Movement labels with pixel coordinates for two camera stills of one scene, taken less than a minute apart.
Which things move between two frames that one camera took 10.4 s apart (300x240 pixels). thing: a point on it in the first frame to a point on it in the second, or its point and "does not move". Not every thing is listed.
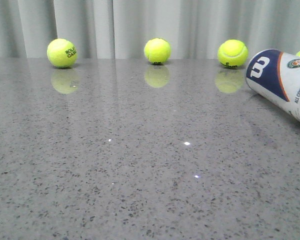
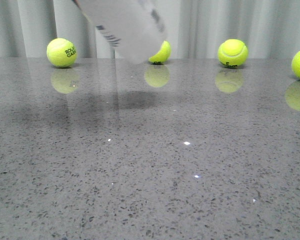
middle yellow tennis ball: [157, 50] does not move
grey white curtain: [120, 29] does not move
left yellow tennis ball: [62, 53] does not move
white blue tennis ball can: [282, 79] to [136, 28]
